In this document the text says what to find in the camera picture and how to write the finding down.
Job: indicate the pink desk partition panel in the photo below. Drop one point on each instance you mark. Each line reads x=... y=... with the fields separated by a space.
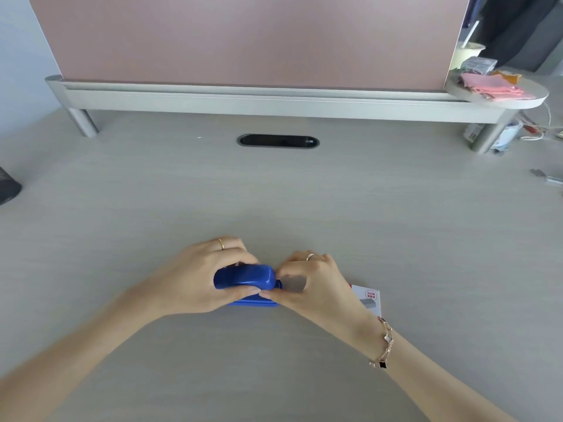
x=246 y=39

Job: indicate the orange wrapper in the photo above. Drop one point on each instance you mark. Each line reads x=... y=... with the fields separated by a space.
x=508 y=77

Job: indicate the person's left thumb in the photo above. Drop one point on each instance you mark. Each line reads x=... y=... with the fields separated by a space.
x=242 y=295

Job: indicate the pale cup with straw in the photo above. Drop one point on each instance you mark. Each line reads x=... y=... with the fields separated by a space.
x=466 y=54

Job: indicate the black box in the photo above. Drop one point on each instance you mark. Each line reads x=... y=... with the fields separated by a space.
x=8 y=186

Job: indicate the small white carton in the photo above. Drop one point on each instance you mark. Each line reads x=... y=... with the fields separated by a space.
x=473 y=132

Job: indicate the white can with blue label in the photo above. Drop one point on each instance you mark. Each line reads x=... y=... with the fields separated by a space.
x=508 y=135

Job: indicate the person's right hand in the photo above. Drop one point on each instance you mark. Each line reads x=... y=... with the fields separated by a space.
x=321 y=294

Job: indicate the grey metal key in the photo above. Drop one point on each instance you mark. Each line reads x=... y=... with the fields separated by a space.
x=547 y=176

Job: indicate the pink cloth pile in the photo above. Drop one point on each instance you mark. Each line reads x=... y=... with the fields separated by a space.
x=492 y=87

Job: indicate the clear box of clips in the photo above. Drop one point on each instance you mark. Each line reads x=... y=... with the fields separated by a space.
x=479 y=65

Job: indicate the dark hanging garment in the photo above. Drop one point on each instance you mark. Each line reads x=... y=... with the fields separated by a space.
x=514 y=26

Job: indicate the person's left forearm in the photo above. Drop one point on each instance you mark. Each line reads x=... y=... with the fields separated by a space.
x=79 y=360

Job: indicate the person's right thumb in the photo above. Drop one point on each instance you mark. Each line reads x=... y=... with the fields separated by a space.
x=277 y=296

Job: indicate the blue stapler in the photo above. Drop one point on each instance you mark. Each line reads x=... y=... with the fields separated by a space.
x=250 y=276

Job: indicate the silver desk shelf rail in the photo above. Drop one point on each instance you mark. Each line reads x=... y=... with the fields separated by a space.
x=272 y=103

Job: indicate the person's left hand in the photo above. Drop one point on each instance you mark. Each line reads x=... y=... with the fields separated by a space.
x=189 y=281

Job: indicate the white and red staple box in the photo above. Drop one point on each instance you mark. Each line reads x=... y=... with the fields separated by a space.
x=369 y=301

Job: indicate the person's right forearm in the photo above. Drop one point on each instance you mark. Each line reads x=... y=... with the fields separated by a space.
x=431 y=382

